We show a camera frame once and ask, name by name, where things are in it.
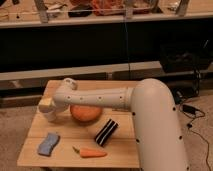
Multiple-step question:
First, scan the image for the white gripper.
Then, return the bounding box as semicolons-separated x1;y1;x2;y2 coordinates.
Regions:
38;98;56;122

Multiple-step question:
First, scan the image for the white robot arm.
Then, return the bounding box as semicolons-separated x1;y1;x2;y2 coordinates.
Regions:
38;78;190;171

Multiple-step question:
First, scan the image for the orange ceramic bowl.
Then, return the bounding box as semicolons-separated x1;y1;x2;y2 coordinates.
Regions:
70;105;102;122

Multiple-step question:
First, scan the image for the black white striped ceramic cup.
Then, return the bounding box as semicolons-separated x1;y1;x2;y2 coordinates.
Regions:
94;119;118;147

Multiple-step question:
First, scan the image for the orange carrot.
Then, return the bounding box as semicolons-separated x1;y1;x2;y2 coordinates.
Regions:
73;147;107;158

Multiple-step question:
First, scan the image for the long workbench shelf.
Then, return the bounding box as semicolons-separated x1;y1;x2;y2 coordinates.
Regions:
0;0;213;91

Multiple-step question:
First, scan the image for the small wooden table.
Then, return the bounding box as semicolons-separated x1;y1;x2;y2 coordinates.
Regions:
16;79;140;169

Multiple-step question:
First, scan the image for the black box on floor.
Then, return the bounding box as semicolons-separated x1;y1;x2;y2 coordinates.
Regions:
159;42;213;73

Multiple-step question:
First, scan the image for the black power adapter with cable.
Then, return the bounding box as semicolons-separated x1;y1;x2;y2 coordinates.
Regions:
179;103;212;171

